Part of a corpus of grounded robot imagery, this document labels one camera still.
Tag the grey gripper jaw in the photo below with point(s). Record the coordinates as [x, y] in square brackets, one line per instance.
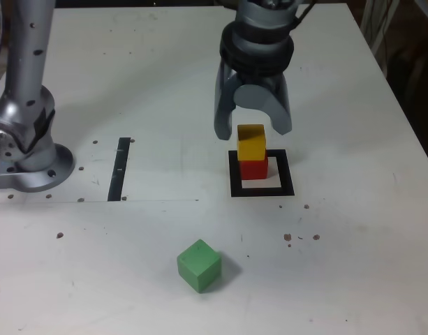
[223, 111]
[280, 108]

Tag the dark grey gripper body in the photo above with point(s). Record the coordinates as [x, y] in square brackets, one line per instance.
[259, 79]

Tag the yellow cube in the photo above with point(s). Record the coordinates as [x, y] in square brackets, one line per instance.
[252, 144]

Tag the red cube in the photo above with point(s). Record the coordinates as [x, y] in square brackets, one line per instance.
[253, 169]

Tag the green cube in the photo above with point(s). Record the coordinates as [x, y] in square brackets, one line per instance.
[199, 265]

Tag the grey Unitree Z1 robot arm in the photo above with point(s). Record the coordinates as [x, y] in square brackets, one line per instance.
[28, 52]

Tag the black tape square outline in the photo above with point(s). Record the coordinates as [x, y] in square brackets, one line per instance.
[234, 174]

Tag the black tape strip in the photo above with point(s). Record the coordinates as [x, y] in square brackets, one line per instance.
[117, 167]

